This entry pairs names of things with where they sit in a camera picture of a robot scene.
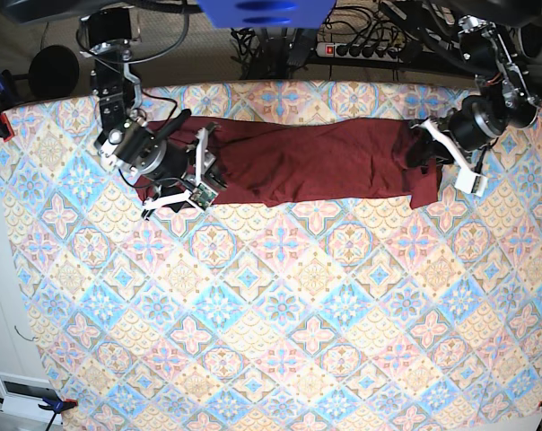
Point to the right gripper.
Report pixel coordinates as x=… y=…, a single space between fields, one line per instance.
x=161 y=157

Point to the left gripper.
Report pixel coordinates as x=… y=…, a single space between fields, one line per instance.
x=469 y=128

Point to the maroon long-sleeve t-shirt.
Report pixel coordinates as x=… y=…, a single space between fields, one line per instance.
x=272 y=164

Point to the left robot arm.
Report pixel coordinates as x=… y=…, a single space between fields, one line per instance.
x=474 y=36

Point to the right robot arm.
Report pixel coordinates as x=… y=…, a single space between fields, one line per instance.
x=106 y=36

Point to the white power strip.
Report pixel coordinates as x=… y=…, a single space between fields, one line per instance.
x=356 y=51

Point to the patterned colourful tablecloth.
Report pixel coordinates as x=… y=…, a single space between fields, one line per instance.
x=332 y=315

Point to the red black clamp left edge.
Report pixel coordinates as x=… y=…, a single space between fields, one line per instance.
x=8 y=98

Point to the orange black clamp bottom left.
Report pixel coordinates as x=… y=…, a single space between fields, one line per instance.
x=55 y=406

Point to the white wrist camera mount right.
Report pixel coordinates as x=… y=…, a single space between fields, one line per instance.
x=198 y=185

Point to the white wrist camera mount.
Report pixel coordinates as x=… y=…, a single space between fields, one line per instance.
x=468 y=181
x=198 y=185

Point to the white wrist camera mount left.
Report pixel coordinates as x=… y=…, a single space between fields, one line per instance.
x=468 y=181

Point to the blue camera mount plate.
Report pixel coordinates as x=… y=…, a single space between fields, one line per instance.
x=306 y=14

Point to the white wall socket box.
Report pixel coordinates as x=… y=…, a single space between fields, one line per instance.
x=27 y=387

